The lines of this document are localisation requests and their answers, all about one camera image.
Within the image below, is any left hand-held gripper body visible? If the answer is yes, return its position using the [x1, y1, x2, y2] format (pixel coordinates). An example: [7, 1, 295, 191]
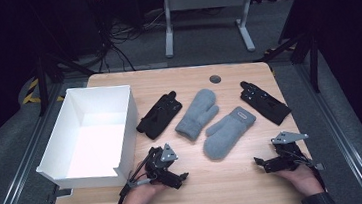
[142, 142, 183, 189]

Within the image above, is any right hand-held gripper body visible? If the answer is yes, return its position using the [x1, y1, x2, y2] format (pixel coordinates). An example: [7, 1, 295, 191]
[260, 129, 312, 174]

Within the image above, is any grey mitten with label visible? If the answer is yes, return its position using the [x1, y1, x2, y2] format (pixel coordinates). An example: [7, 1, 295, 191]
[198, 104, 261, 162]

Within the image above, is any black glove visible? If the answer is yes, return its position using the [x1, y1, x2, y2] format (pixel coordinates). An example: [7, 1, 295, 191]
[238, 76, 294, 130]
[132, 89, 186, 142]

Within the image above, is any plain grey mitten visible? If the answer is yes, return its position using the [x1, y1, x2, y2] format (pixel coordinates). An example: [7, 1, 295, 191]
[170, 87, 223, 144]

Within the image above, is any white box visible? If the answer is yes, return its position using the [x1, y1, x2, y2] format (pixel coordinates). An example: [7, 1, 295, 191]
[28, 81, 146, 196]

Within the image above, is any person's right hand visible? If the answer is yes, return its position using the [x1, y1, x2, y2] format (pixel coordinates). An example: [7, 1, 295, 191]
[273, 162, 326, 200]

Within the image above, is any person's left hand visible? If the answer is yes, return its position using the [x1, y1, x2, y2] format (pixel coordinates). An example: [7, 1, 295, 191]
[116, 160, 170, 204]

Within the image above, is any black metal stand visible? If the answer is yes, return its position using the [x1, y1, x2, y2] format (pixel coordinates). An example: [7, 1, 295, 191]
[250, 29, 324, 100]
[31, 47, 101, 118]

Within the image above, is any yellow black hazard tape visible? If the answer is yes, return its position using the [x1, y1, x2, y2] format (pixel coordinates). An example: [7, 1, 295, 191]
[262, 44, 300, 77]
[19, 75, 66, 106]

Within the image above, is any right hand-held gripper cable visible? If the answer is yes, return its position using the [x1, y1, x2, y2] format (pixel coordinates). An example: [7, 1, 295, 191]
[303, 153, 328, 193]

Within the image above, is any hand-held gripper cable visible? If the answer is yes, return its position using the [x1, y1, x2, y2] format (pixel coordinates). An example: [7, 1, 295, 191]
[110, 150, 159, 204]
[303, 153, 328, 193]

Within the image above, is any left hand-held gripper cable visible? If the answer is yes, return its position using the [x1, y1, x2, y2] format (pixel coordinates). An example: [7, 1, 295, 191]
[110, 150, 159, 204]

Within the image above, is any grey round cable grommet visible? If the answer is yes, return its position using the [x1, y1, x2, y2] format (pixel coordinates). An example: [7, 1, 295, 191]
[209, 73, 222, 85]

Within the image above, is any tangle of black floor cables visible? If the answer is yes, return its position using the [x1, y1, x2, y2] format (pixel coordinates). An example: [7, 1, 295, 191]
[85, 2, 174, 75]

